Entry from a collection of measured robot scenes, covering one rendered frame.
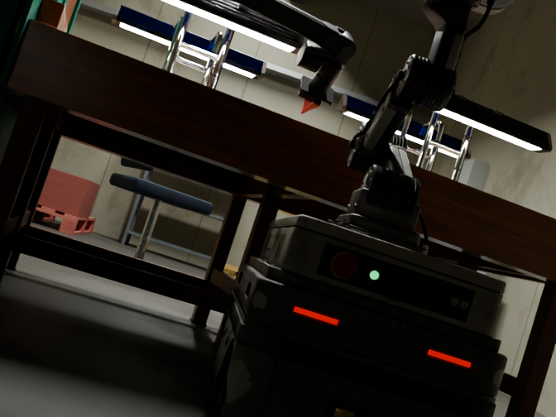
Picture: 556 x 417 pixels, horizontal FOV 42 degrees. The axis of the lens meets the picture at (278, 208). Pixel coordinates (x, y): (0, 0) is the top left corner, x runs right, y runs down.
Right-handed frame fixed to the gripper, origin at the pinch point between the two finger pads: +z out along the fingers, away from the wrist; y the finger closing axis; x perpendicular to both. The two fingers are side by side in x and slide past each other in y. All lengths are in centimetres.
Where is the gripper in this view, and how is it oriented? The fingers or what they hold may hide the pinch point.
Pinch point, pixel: (303, 110)
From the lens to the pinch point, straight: 213.9
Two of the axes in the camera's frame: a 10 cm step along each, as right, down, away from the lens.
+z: -4.3, 5.9, 6.8
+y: -9.0, -3.6, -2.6
